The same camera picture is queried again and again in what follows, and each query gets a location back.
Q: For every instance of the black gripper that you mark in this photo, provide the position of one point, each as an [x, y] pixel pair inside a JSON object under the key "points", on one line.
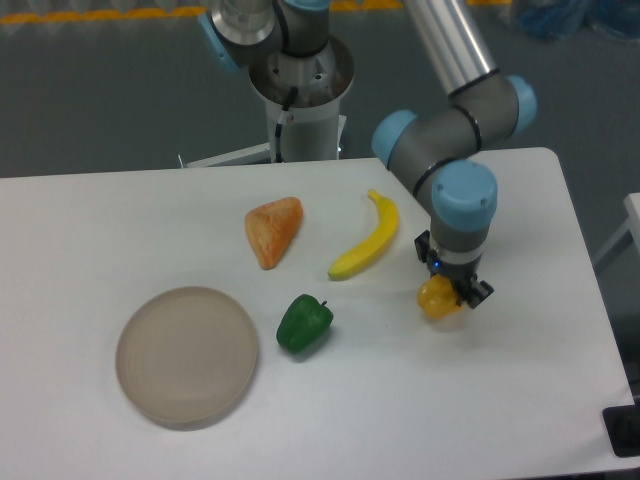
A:
{"points": [[458, 267]]}

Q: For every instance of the yellow bell pepper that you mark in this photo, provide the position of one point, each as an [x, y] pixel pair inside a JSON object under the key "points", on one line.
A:
{"points": [[437, 298]]}

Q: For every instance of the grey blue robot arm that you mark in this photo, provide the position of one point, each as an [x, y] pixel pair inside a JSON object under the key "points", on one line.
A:
{"points": [[432, 159]]}

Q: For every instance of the green bell pepper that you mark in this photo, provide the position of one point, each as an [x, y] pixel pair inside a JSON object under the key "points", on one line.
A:
{"points": [[303, 323]]}

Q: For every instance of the yellow banana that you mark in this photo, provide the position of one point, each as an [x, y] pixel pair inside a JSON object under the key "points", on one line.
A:
{"points": [[370, 249]]}

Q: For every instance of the orange triangular bread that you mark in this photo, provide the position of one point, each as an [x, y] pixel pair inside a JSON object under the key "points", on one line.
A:
{"points": [[271, 227]]}

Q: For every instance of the white furniture at right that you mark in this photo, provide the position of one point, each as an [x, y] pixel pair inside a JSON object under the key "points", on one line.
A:
{"points": [[621, 239]]}

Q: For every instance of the black device at table edge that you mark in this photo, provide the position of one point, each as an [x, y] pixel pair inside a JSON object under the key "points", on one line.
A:
{"points": [[622, 425]]}

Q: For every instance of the beige round plate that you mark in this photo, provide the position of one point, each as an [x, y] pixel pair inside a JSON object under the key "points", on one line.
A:
{"points": [[186, 357]]}

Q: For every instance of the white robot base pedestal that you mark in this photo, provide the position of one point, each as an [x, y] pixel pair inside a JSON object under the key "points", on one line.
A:
{"points": [[302, 98]]}

